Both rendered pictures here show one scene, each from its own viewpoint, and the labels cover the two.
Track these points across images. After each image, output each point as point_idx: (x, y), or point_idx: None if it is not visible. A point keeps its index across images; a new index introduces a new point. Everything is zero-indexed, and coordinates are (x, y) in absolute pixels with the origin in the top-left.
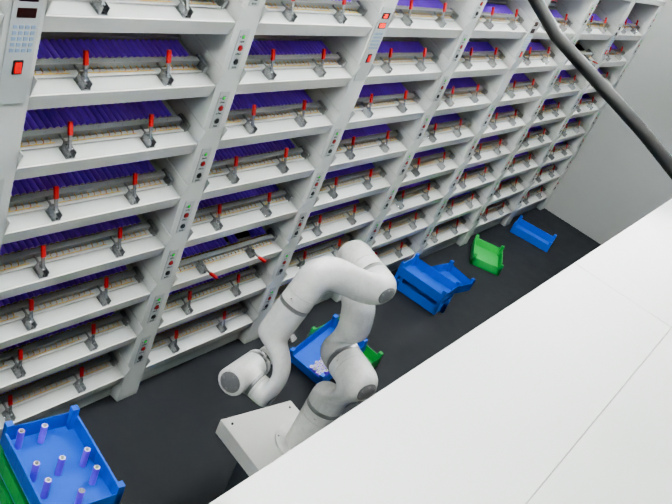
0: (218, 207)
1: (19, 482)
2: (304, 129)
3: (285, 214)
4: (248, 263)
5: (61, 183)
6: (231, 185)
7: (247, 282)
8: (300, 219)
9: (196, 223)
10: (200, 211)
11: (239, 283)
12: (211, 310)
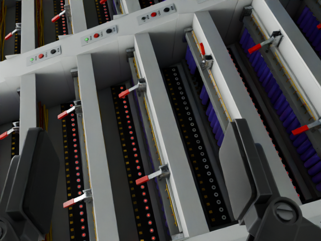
0: (141, 183)
1: None
2: (21, 119)
3: (139, 52)
4: (222, 57)
5: None
6: (93, 199)
7: (262, 21)
8: (146, 19)
9: (173, 206)
10: (161, 198)
11: (266, 34)
12: (317, 67)
